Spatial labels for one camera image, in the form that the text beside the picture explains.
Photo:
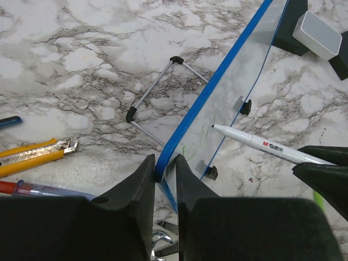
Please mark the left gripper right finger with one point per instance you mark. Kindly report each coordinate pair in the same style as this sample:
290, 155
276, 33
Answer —
212, 227

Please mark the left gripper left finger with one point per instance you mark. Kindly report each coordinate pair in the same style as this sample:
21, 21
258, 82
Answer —
117, 225

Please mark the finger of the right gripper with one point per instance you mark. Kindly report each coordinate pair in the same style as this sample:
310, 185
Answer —
330, 181
333, 154

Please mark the green marker cap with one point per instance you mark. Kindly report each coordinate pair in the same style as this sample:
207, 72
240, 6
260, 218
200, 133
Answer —
319, 200

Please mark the white marker pen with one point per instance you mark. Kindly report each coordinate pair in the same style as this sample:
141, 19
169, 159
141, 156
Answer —
268, 146

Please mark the blue framed whiteboard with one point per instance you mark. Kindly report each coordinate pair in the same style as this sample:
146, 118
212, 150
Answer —
223, 98

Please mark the white small router box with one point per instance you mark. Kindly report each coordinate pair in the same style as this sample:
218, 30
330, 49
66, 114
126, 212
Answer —
317, 36

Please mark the yellow utility knife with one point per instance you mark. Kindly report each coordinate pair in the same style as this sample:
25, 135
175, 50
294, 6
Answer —
26, 157

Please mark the black flat box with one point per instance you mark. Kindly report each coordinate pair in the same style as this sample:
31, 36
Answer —
292, 30

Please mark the blue handled cutters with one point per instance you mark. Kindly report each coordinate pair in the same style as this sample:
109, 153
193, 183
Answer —
10, 122

